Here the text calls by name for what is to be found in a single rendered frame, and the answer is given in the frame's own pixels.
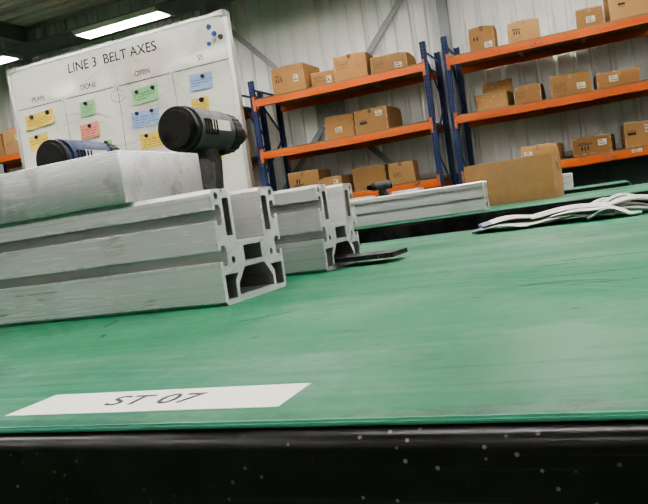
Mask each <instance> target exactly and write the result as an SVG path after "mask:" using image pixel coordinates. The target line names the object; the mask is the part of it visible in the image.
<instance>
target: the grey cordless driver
mask: <svg viewBox="0 0 648 504"><path fill-rule="evenodd" d="M158 134H159V138H160V140H161V142H162V144H163V145H164V146H165V147H166V148H168V149H169V150H171V151H176V152H179V153H197V154H198V158H199V165H200V171H201V178H202V184H203V190H208V189H221V188H224V180H223V167H222V159H221V156H222V155H226V154H230V153H234V152H235V151H236V150H237V149H239V147H240V145H241V144H243V143H244V142H245V140H246V139H247V138H248V135H246V132H245V130H244V129H243V128H242V124H241V123H240V122H239V120H238V119H236V118H235V116H231V115H229V114H225V113H222V112H218V111H212V110H206V109H200V108H194V107H188V106H174V107H171V108H169V109H167V110H166V111H165V112H164V113H163V114H162V116H161V117H160V120H159V123H158Z"/></svg>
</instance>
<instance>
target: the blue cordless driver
mask: <svg viewBox="0 0 648 504"><path fill-rule="evenodd" d="M114 150H120V149H119V148H118V147H116V145H112V144H111V143H102V142H96V141H81V140H66V139H54V140H46V141H44V142H43V143H42V144H41V145H40V146H39V148H38V150H37V153H36V164H37V167H38V166H43V165H48V164H52V163H57V162H62V161H67V160H71V159H76V158H81V157H86V156H90V155H95V154H100V153H105V152H109V151H114Z"/></svg>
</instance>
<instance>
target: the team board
mask: <svg viewBox="0 0 648 504"><path fill-rule="evenodd" d="M6 73H7V78H8V84H9V90H10V96H11V102H12V108H13V114H14V120H15V126H16V132H17V138H18V144H19V150H20V156H21V162H22V168H23V170H24V169H29V168H33V167H37V164H36V153H37V150H38V148H39V146H40V145H41V144H42V143H43V142H44V141H46V140H54V139H66V140H81V141H96V142H102V143H111V144H112V145H116V147H118V148H119V149H120V150H132V151H156V152H176V151H171V150H169V149H168V148H166V147H165V146H164V145H163V144H162V142H161V140H160V138H159V134H158V123H159V120H160V117H161V116H162V114H163V113H164V112H165V111H166V110H167V109H169V108H171V107H174V106H188V107H194V108H200V109H206V110H212V111H218V112H222V113H225V114H229V115H231V116H235V118H236V119H238V120H239V122H240V123H241V124H242V128H243V129H244V130H245V132H246V135H247V129H246V122H245V115H244V109H243V102H242V95H241V89H240V82H239V75H238V69H237V62H236V55H235V48H234V42H233V35H232V28H231V22H230V14H229V11H227V10H218V11H214V12H213V13H210V14H206V15H203V16H199V17H196V18H192V19H188V20H185V21H181V22H178V23H174V24H171V25H167V26H163V27H160V28H156V29H153V30H149V31H146V32H142V33H139V34H135V35H131V36H128V37H124V38H121V39H117V40H114V41H110V42H106V43H103V44H99V45H96V46H92V47H89V48H85V49H81V50H78V51H74V52H71V53H67V54H64V55H60V56H56V57H53V58H49V59H46V60H42V61H39V62H35V63H31V64H28V65H24V66H21V67H15V68H11V69H9V70H7V71H6ZM221 159H222V167H223V180H224V188H227V189H228V191H229V192H231V191H237V190H243V189H249V188H255V182H254V176H253V169H252V162H251V156H250V149H249V142H248V138H247V139H246V140H245V142H244V143H243V144H241V145H240V147H239V149H237V150H236V151H235V152H234V153H230V154H226V155H222V156H221Z"/></svg>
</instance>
